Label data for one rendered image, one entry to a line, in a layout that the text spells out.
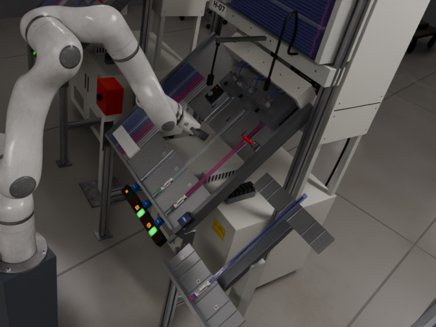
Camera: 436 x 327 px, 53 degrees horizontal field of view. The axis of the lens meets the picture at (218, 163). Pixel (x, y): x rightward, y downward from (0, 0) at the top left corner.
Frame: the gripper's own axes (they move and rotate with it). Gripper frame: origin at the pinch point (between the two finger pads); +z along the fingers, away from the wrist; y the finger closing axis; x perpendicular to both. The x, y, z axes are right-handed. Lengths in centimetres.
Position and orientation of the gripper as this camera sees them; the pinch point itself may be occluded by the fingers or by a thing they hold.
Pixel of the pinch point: (198, 130)
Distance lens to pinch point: 168.5
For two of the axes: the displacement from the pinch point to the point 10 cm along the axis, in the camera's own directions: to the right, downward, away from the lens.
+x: -6.4, 7.5, 1.5
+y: -5.4, -5.8, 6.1
